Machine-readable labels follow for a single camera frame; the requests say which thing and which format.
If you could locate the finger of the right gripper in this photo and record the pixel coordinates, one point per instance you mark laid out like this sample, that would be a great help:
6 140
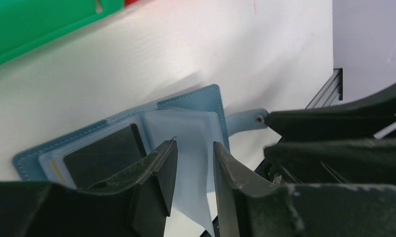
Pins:
364 161
357 119

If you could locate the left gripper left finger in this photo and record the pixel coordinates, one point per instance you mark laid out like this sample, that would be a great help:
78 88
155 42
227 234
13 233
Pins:
132 203

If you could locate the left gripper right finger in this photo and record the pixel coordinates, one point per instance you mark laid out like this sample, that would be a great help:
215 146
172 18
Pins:
251 206

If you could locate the red plastic bin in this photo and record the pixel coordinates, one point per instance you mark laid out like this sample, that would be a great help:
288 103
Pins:
129 2

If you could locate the aluminium frame rail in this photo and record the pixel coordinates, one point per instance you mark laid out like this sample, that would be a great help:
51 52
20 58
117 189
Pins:
331 91

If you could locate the teal card holder wallet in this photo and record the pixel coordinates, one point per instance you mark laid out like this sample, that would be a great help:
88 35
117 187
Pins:
195 119

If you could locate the green plastic bin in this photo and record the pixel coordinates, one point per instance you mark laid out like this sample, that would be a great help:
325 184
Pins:
28 24

